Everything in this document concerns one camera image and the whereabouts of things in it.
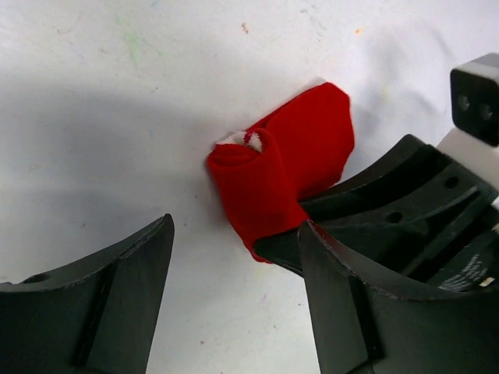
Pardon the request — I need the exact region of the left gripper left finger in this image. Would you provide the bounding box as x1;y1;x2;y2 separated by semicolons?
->
1;215;175;373

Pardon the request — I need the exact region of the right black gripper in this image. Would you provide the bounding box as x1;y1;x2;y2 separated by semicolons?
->
253;134;499;293

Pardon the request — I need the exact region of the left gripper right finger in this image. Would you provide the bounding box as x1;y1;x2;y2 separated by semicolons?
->
299;222;498;373

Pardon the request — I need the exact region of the red Santa sock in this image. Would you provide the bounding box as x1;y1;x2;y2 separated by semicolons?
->
206;82;355;262

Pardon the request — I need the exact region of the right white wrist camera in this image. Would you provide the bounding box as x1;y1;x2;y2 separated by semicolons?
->
437;53;498;180

